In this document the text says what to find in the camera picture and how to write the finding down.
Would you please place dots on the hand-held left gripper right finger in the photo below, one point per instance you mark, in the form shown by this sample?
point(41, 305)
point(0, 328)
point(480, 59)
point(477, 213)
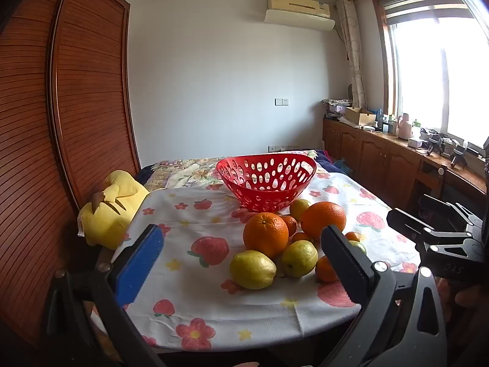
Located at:
point(344, 263)

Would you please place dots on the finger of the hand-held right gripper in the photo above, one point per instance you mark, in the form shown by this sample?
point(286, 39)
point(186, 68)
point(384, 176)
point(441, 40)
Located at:
point(454, 262)
point(407, 227)

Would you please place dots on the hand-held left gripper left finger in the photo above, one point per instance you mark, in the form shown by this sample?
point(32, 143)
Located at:
point(139, 263)

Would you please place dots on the small tangerine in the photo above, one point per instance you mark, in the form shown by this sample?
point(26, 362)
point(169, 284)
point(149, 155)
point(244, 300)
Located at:
point(352, 236)
point(324, 269)
point(301, 237)
point(291, 224)

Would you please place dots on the yellow-green pear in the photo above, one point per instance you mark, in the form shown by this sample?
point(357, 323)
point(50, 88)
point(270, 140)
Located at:
point(252, 269)
point(359, 246)

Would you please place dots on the yellow-green lemon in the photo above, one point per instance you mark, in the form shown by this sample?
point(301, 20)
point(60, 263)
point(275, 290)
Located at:
point(300, 258)
point(298, 208)

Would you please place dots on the large orange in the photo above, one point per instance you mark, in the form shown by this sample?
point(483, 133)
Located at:
point(265, 235)
point(324, 220)

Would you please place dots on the red perforated plastic basket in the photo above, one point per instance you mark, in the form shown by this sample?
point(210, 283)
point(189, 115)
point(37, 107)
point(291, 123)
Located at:
point(263, 198)

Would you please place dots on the person's right hand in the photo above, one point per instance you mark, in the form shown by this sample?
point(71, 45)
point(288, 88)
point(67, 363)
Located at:
point(468, 298)

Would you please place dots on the yellow plush toy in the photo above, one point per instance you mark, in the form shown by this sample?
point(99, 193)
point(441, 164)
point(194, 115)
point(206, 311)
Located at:
point(110, 214)

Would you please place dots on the strawberry print white tablecloth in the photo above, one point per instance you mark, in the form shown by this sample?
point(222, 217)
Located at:
point(198, 294)

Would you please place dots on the brown wooden cabinet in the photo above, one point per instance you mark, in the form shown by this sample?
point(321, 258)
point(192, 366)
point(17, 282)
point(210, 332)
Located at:
point(382, 160)

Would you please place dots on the small white box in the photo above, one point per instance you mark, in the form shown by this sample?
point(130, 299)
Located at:
point(415, 143)

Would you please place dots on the black mini tripod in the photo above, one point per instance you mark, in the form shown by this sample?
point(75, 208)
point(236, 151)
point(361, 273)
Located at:
point(434, 145)
point(457, 156)

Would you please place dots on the floral bed blanket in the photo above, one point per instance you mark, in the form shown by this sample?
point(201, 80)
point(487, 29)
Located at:
point(179, 174)

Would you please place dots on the white kettle on counter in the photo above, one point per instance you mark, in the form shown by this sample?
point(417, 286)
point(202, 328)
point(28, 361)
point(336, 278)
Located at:
point(405, 128)

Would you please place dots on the cardboard box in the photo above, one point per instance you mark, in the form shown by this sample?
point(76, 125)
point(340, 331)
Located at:
point(359, 116)

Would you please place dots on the stack of folded fabrics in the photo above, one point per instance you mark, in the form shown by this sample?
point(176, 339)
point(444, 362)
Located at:
point(336, 107)

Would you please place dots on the wooden framed window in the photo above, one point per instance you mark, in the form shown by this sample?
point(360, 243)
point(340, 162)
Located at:
point(439, 65)

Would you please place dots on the brown louvered wooden wardrobe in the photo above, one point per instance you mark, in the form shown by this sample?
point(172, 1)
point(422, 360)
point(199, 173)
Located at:
point(57, 103)

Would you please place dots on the patterned white curtain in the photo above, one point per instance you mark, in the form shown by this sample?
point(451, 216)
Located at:
point(353, 53)

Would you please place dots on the white wall socket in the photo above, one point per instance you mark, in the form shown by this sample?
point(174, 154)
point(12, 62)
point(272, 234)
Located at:
point(282, 148)

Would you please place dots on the white wall switch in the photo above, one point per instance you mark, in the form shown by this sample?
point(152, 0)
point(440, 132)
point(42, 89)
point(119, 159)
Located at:
point(281, 101)

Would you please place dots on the wall air conditioner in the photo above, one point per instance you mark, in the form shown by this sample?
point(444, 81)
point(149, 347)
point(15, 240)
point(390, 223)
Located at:
point(300, 11)

